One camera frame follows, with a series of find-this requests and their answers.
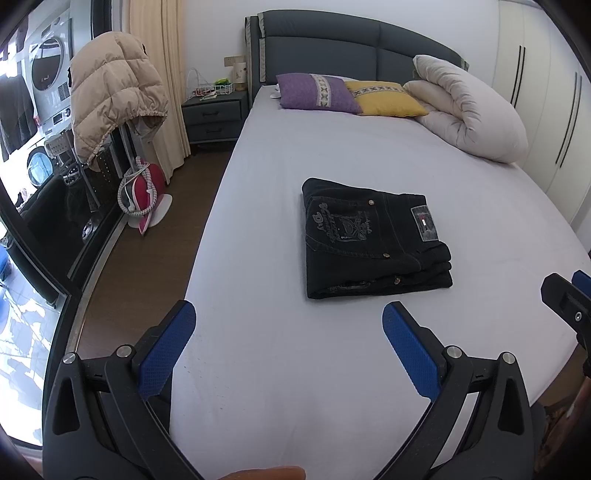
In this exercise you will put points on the yellow pillow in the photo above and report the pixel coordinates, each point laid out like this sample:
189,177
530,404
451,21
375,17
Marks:
388,104

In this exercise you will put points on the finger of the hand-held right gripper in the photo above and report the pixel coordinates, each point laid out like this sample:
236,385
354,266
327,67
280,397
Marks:
565,302
582,279

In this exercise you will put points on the grey padded headboard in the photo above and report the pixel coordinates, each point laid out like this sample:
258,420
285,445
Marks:
323,50

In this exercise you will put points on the person's left hand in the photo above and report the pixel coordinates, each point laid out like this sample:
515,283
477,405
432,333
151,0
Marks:
263,474

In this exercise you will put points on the bed with white sheet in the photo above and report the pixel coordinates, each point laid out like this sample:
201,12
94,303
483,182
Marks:
277,184

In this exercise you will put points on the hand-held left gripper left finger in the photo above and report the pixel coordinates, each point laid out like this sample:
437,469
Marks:
164,350

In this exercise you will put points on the wall switch plate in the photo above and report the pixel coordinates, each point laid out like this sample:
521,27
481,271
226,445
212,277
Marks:
233,60

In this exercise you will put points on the rolled white duvet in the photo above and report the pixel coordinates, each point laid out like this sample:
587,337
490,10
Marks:
471,115

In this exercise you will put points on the purple pillow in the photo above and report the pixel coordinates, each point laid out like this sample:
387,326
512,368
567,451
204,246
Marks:
300,92

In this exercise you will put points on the sliding glass door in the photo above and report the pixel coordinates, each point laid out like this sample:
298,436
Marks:
41,221

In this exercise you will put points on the beige puffer jacket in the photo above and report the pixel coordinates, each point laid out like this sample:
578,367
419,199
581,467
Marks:
111,92

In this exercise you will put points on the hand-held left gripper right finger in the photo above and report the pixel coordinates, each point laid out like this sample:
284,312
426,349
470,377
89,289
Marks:
411,350

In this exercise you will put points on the white washing machine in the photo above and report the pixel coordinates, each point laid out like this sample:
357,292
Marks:
39,161

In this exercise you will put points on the grey nightstand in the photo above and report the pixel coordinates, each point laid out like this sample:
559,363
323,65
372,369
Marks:
212,115

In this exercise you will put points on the dark hanging garment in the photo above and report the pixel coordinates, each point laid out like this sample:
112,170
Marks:
16,115

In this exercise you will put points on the beige curtain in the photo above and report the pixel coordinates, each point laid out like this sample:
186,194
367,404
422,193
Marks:
171,55

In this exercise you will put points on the cream wardrobe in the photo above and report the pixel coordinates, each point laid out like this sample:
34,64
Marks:
545,115

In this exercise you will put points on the red and white steamer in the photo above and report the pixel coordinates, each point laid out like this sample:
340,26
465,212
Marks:
152,184

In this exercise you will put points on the black denim pants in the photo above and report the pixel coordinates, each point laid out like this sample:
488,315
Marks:
351,258

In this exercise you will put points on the white tumble dryer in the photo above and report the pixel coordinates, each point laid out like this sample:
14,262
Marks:
48,60

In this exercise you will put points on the white patterned cup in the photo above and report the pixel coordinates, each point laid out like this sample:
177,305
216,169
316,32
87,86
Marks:
239,76

